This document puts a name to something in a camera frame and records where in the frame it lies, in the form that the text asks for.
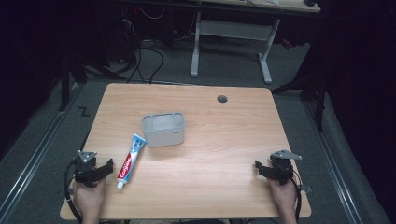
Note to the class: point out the grey tape strip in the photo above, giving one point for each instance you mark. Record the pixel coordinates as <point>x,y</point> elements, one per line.
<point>306,188</point>

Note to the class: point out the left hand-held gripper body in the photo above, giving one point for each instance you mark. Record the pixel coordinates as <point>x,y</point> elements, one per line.
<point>84,169</point>

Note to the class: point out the toothpaste tube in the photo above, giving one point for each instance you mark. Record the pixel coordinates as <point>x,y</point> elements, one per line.
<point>129,165</point>

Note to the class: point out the grey plastic holder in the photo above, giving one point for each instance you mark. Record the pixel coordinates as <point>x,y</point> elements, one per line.
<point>163,133</point>

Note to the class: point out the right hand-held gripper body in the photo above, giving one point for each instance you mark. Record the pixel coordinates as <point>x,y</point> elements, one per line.
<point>281,169</point>

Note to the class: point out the red object under desk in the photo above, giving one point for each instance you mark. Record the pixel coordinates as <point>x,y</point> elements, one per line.
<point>287,44</point>

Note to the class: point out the metal floor rail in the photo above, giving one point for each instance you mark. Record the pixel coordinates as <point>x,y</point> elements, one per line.
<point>333,168</point>
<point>31,161</point>

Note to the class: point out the person's left hand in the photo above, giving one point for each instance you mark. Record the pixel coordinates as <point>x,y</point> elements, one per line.
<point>88,199</point>

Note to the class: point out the person's right hand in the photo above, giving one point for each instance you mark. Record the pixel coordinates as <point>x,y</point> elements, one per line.
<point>285,197</point>

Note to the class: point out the black metal stand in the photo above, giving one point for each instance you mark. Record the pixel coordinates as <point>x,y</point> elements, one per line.
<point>65,81</point>
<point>319,99</point>

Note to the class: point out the white-legged wooden desk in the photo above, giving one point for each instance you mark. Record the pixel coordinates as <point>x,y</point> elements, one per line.
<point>233,29</point>

